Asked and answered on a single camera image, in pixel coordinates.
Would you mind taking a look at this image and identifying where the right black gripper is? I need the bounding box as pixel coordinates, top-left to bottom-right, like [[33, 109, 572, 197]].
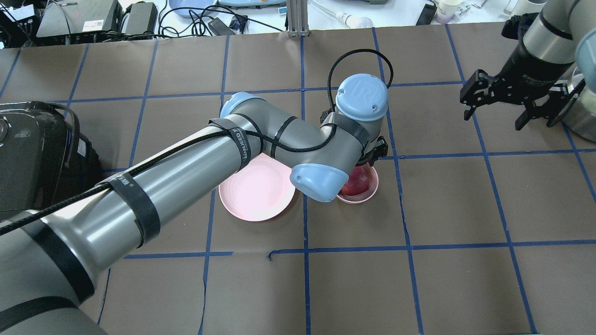
[[460, 61, 585, 131]]

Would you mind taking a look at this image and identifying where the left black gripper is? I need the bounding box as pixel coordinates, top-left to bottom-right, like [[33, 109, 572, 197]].
[[356, 136, 389, 166]]

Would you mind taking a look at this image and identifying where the red apple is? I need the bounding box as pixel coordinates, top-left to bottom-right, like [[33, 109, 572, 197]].
[[340, 166, 371, 196]]

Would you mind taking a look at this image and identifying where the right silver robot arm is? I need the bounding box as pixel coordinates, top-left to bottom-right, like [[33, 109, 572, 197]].
[[460, 0, 596, 142]]

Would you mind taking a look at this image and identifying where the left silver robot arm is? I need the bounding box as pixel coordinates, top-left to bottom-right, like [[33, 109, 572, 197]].
[[0, 74, 389, 335]]

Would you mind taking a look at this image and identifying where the pink bowl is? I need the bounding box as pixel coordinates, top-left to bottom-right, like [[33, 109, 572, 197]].
[[336, 165, 379, 204]]

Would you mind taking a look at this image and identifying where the pink plate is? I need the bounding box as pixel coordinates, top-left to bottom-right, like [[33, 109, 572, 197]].
[[218, 154, 296, 222]]

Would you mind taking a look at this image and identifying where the white paper cup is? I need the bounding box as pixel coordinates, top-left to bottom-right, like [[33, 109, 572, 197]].
[[435, 0, 463, 25]]

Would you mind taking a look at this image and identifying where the black phone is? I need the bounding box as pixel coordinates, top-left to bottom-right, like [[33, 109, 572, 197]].
[[415, 4, 438, 26]]

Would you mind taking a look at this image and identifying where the white light bulb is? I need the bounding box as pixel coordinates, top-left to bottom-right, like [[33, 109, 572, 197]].
[[335, 12, 374, 28]]

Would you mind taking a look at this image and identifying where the black power brick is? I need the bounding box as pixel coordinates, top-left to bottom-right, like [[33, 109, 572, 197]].
[[121, 1, 157, 35]]

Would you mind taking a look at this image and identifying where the black rice cooker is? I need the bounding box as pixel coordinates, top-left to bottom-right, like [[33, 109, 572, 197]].
[[0, 101, 102, 220]]

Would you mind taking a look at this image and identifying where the grey electronics box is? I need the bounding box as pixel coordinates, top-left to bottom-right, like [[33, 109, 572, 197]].
[[36, 0, 122, 39]]

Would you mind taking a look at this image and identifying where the aluminium frame post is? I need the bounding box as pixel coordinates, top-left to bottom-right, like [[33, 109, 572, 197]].
[[286, 0, 310, 37]]

